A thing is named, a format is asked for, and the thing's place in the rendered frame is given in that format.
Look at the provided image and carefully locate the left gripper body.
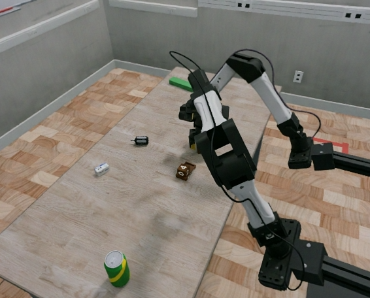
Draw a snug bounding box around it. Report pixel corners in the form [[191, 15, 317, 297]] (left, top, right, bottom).
[[184, 102, 229, 120]]

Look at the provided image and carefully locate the green soda can with yellow stripe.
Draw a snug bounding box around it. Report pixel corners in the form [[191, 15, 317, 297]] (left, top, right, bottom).
[[104, 250, 131, 287]]

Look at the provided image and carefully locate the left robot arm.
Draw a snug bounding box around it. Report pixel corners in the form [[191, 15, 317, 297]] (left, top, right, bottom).
[[188, 69, 298, 286]]

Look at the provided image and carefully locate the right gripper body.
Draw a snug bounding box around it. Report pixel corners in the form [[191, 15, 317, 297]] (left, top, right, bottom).
[[188, 125, 202, 148]]

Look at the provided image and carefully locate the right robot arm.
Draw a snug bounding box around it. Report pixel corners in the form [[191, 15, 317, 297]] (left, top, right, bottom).
[[178, 53, 312, 165]]

